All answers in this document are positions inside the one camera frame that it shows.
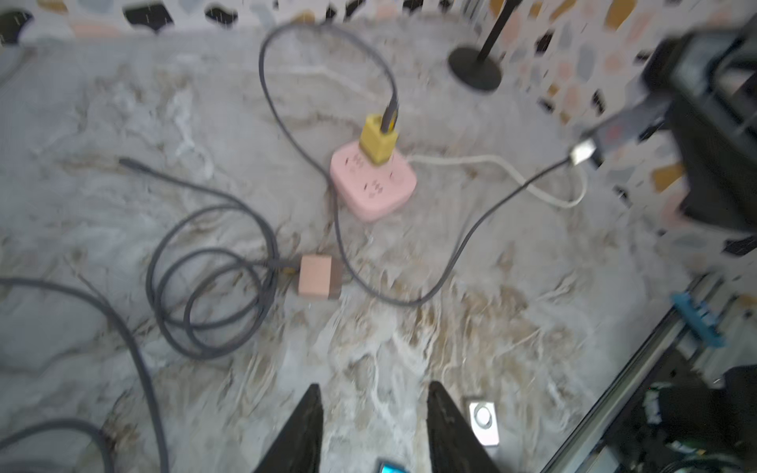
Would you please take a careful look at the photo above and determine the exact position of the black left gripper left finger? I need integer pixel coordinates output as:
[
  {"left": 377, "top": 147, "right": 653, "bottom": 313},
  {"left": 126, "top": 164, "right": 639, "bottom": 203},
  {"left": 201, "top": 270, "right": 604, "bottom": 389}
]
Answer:
[{"left": 254, "top": 384, "right": 323, "bottom": 473}]

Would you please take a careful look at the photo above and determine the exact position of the silver mp3 player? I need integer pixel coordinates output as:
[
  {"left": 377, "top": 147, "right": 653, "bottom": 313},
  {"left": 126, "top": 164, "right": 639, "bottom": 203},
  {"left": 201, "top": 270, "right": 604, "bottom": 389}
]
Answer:
[{"left": 468, "top": 400, "right": 500, "bottom": 447}]

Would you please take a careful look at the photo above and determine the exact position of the grey cable of pink charger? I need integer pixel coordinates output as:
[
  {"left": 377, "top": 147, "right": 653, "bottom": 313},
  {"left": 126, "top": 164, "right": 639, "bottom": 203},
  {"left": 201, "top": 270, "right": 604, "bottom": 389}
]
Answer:
[{"left": 117, "top": 156, "right": 300, "bottom": 361}]

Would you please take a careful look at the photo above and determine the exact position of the white power strip cord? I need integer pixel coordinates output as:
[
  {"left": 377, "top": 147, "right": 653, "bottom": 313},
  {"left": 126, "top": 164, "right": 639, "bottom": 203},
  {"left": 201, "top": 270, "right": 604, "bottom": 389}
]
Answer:
[{"left": 406, "top": 155, "right": 589, "bottom": 210}]

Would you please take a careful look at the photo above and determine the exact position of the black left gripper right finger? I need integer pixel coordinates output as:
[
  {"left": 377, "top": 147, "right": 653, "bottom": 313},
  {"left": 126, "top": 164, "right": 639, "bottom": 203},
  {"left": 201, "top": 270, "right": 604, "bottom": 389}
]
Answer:
[{"left": 427, "top": 380, "right": 500, "bottom": 473}]

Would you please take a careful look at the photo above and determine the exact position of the grey cable of yellow charger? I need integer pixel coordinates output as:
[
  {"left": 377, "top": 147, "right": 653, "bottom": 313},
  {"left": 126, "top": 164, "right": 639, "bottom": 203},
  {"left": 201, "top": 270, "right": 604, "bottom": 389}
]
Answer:
[{"left": 258, "top": 20, "right": 675, "bottom": 309}]

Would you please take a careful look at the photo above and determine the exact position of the blue clip on rail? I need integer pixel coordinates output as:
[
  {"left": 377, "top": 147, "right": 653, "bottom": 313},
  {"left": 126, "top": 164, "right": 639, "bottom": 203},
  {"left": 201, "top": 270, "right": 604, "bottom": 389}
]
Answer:
[{"left": 671, "top": 292, "right": 725, "bottom": 348}]

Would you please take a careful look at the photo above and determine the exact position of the pink USB charger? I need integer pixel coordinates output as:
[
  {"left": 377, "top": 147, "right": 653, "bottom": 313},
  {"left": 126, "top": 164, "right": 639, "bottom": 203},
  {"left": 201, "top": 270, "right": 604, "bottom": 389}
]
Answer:
[{"left": 298, "top": 254, "right": 343, "bottom": 300}]

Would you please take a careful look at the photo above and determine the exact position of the yellow USB charger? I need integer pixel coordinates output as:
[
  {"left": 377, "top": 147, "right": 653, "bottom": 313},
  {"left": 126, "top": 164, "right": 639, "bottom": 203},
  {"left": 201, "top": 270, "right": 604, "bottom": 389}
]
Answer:
[{"left": 359, "top": 114, "right": 398, "bottom": 166}]

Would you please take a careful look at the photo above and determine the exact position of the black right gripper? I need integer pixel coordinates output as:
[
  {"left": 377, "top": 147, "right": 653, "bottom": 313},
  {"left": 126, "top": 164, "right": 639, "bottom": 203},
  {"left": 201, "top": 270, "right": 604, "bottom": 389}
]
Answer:
[{"left": 643, "top": 19, "right": 756, "bottom": 231}]

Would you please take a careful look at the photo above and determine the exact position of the pink power strip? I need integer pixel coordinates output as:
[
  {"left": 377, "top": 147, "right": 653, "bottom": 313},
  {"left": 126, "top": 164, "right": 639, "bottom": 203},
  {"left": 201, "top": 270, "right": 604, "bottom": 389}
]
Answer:
[{"left": 329, "top": 141, "right": 417, "bottom": 223}]

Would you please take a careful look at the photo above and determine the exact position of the blue mp3 player right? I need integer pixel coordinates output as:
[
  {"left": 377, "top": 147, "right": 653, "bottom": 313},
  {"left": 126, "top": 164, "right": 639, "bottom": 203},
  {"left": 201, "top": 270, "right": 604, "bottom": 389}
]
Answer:
[{"left": 377, "top": 460, "right": 408, "bottom": 473}]

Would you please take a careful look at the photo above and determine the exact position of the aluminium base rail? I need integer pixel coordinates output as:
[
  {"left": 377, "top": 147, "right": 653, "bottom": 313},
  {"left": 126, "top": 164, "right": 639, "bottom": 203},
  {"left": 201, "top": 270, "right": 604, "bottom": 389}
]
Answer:
[{"left": 544, "top": 273, "right": 756, "bottom": 472}]

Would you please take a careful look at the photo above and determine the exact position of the black microphone stand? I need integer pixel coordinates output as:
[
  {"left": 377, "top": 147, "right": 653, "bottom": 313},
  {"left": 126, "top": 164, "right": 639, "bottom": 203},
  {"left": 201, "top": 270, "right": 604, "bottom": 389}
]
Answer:
[{"left": 447, "top": 0, "right": 522, "bottom": 94}]

